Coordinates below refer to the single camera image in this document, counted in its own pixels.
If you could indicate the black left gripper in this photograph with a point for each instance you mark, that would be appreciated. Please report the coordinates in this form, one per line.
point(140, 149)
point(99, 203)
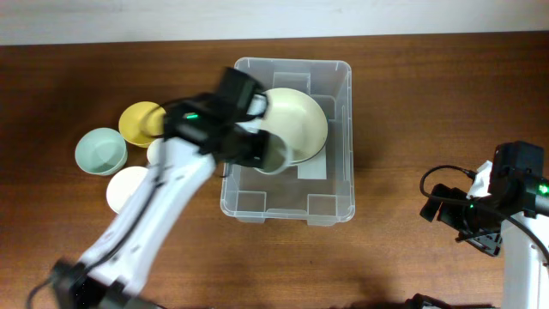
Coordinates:
point(256, 158)

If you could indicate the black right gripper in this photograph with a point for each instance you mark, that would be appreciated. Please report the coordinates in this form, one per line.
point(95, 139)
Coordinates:
point(488, 243)

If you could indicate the grey cup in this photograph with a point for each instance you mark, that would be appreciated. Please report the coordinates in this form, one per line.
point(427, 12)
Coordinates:
point(277, 157)

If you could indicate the blue bowl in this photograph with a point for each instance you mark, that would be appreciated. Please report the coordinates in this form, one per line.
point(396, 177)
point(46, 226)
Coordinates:
point(320, 152)

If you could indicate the cream bowl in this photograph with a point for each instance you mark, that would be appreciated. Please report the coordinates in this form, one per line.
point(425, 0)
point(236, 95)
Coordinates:
point(298, 120)

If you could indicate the cream cup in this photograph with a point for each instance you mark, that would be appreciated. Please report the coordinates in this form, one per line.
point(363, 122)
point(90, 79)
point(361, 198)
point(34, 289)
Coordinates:
point(154, 152)

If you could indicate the yellow bowl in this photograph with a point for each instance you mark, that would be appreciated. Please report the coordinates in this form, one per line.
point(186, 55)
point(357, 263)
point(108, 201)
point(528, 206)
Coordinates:
point(141, 123)

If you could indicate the clear plastic storage bin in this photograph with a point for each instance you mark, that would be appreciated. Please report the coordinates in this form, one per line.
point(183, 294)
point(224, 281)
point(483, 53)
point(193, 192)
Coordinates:
point(251, 196)

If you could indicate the white bowl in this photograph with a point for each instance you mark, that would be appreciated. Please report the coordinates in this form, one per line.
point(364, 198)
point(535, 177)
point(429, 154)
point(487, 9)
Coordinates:
point(123, 184)

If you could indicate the green bowl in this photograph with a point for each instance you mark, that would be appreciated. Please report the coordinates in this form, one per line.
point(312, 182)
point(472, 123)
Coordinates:
point(101, 152)

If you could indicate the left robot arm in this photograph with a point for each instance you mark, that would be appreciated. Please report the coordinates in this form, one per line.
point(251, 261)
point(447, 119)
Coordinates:
point(198, 133)

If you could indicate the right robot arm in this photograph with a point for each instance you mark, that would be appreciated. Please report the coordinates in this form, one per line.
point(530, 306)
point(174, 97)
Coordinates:
point(505, 211)

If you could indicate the white label in bin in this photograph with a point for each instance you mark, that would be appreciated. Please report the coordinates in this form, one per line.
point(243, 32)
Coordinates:
point(315, 169)

